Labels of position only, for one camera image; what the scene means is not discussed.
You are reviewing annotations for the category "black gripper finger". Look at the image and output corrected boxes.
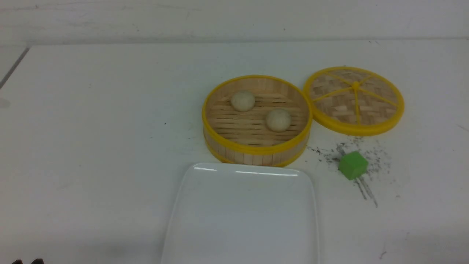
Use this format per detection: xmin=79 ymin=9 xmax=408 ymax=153
xmin=31 ymin=258 xmax=44 ymax=264

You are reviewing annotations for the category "steamed bun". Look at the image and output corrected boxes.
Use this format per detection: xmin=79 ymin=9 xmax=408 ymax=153
xmin=265 ymin=109 xmax=292 ymax=132
xmin=230 ymin=90 xmax=256 ymax=112

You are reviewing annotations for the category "white rectangular plate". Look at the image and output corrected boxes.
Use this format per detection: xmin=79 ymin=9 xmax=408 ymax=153
xmin=161 ymin=162 xmax=320 ymax=264

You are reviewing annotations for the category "bamboo steamer basket yellow rim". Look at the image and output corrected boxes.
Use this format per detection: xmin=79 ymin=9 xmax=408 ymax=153
xmin=202 ymin=75 xmax=313 ymax=167

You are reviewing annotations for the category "green cube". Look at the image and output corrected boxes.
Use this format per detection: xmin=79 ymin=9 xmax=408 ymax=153
xmin=338 ymin=151 xmax=369 ymax=181

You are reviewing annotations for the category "woven bamboo steamer lid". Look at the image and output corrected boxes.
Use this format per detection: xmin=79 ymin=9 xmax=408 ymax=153
xmin=303 ymin=66 xmax=405 ymax=136

